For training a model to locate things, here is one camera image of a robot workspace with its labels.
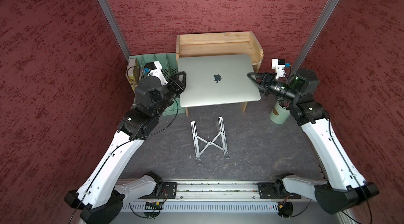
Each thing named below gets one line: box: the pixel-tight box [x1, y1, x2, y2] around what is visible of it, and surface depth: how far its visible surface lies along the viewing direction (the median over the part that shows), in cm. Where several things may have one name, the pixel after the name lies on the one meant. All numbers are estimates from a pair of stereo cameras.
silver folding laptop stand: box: [190, 116, 229, 162], surface depth 87 cm
